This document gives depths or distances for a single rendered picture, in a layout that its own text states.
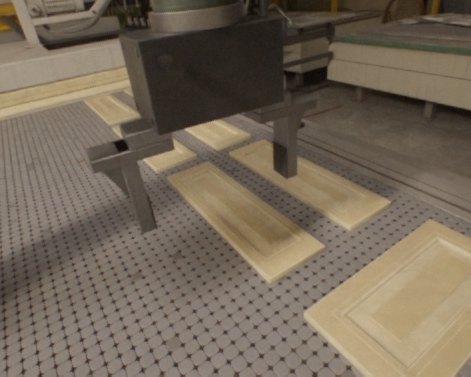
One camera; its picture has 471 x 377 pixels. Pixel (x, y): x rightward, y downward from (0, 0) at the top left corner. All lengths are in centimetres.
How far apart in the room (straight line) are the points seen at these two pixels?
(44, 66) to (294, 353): 252
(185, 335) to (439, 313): 54
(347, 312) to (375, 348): 9
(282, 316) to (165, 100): 54
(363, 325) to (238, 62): 59
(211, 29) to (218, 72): 6
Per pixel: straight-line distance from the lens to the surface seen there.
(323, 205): 109
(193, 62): 49
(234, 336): 79
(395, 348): 79
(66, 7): 366
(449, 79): 396
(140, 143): 53
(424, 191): 126
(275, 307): 83
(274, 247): 94
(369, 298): 85
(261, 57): 53
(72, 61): 285
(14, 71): 283
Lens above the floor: 153
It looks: 30 degrees down
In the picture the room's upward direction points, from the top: 6 degrees counter-clockwise
